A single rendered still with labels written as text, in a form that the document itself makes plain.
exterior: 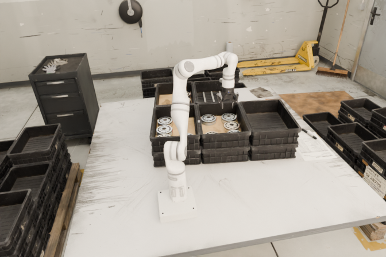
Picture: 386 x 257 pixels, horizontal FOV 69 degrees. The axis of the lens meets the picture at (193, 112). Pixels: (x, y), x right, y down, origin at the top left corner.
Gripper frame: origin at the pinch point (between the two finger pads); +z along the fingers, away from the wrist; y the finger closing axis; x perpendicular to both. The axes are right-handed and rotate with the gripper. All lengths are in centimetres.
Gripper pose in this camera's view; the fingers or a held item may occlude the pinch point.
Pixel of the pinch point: (227, 105)
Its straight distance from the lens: 179.4
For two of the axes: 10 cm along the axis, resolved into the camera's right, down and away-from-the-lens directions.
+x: -0.4, -5.0, 8.7
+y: 10.0, -0.4, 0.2
